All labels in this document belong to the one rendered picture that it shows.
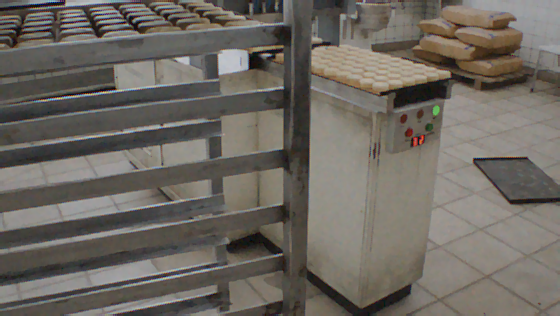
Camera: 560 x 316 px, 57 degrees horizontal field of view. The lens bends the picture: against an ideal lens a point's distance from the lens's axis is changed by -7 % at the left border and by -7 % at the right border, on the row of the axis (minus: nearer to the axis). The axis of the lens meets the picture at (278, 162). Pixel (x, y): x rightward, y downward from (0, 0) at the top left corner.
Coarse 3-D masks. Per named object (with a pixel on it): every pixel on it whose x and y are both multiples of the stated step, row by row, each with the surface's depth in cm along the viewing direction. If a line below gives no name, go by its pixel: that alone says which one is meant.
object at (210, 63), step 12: (204, 60) 115; (216, 60) 115; (204, 72) 116; (216, 72) 116; (204, 120) 122; (216, 144) 123; (216, 156) 124; (216, 180) 126; (216, 192) 127; (216, 252) 133; (216, 288) 138; (228, 288) 138
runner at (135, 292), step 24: (240, 264) 85; (264, 264) 87; (120, 288) 78; (144, 288) 80; (168, 288) 82; (192, 288) 83; (0, 312) 72; (24, 312) 74; (48, 312) 75; (72, 312) 77
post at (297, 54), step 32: (288, 0) 70; (288, 32) 72; (288, 64) 74; (288, 96) 75; (288, 128) 77; (288, 160) 79; (288, 192) 81; (288, 224) 83; (288, 256) 85; (288, 288) 87
